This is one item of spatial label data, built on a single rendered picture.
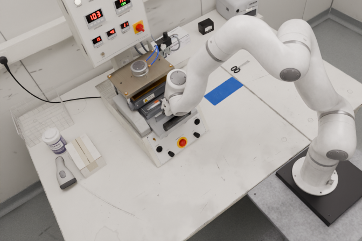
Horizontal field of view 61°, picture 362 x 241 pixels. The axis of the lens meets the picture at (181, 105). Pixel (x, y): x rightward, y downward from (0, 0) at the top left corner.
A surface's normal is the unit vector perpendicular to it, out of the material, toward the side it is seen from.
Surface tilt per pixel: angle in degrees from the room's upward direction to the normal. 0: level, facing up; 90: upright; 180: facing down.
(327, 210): 1
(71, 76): 90
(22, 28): 90
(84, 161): 2
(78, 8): 90
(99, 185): 0
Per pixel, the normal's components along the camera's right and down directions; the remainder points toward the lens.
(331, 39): -0.11, -0.62
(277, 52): -0.69, 0.05
